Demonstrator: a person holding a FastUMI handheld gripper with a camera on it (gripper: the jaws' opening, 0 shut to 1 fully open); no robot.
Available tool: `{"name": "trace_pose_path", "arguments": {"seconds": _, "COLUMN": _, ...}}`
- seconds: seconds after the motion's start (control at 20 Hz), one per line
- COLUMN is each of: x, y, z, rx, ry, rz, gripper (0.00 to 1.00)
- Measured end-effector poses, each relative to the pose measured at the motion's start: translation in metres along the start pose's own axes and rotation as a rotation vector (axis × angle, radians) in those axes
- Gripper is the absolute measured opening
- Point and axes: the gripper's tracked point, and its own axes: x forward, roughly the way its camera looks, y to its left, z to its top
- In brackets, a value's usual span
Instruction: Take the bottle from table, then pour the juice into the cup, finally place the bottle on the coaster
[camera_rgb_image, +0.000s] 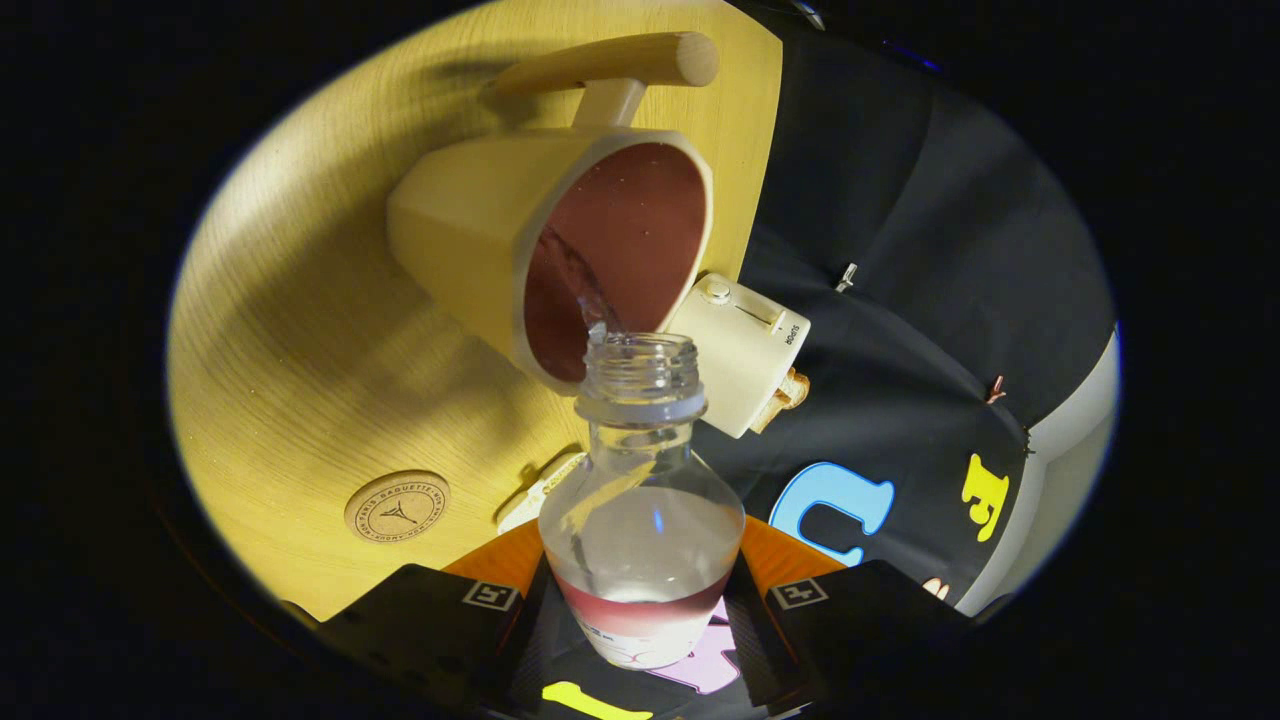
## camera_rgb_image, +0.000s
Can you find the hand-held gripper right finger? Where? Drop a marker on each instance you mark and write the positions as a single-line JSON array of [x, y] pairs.
[[755, 645]]

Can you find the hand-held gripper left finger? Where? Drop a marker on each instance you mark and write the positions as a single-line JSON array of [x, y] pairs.
[[535, 650]]

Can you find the clear juice bottle pink label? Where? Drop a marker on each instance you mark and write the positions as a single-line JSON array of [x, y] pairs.
[[645, 560]]

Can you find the round cork coaster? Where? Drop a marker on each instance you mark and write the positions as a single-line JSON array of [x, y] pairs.
[[397, 507]]

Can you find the white divided snack tray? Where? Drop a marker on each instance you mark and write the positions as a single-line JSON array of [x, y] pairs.
[[540, 495]]

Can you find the cream toaster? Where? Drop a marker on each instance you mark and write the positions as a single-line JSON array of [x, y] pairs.
[[735, 350]]

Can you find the copper metal clip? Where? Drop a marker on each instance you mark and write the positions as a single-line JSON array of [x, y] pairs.
[[995, 390]]

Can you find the silver metal clip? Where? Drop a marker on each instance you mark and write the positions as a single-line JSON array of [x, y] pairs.
[[847, 277]]

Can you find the wooden table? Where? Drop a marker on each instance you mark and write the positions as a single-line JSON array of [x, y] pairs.
[[300, 350]]

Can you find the black backdrop cloth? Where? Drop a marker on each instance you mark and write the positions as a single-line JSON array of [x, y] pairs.
[[920, 220]]

